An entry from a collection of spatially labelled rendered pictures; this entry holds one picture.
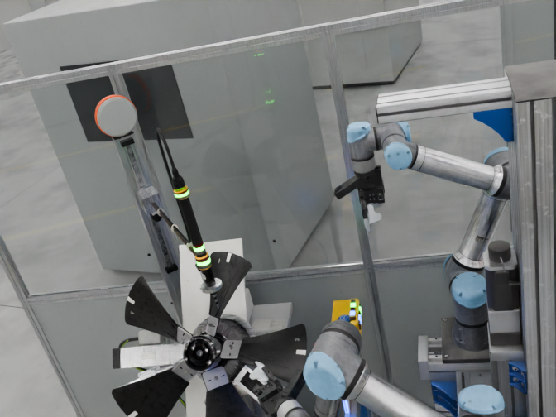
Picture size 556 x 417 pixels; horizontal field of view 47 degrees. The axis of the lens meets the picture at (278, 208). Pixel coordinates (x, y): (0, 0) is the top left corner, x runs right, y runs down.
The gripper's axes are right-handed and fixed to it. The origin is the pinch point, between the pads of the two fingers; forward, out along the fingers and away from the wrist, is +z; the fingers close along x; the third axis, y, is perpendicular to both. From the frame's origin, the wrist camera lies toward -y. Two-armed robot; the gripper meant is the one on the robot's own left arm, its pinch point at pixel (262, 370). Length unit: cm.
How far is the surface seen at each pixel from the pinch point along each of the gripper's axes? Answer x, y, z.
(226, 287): -18.4, -5.2, 24.5
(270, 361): 1.7, -4.3, 3.0
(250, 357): -0.2, 0.5, 8.1
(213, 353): -5.2, 10.2, 14.3
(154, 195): -39, -4, 73
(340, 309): 15.2, -41.3, 20.8
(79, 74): -86, -3, 105
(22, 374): 107, 101, 241
